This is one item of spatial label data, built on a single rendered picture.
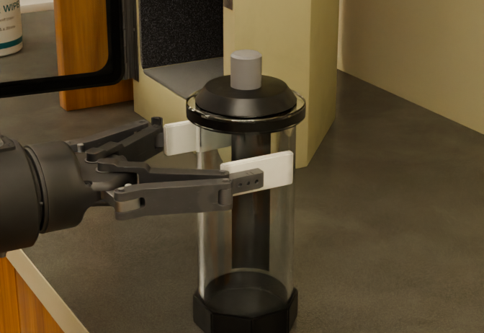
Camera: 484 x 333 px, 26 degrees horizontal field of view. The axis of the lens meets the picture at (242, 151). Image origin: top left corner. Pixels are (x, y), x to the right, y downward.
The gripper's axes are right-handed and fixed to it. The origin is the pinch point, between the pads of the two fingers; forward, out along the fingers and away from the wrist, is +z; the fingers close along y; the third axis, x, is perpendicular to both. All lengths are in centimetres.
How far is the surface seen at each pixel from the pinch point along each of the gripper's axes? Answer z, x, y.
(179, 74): 20, 10, 54
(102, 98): 13, 16, 67
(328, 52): 36, 5, 39
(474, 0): 59, -1, 36
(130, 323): -9.6, 17.8, 4.6
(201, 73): 23, 10, 53
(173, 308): -4.7, 17.8, 5.0
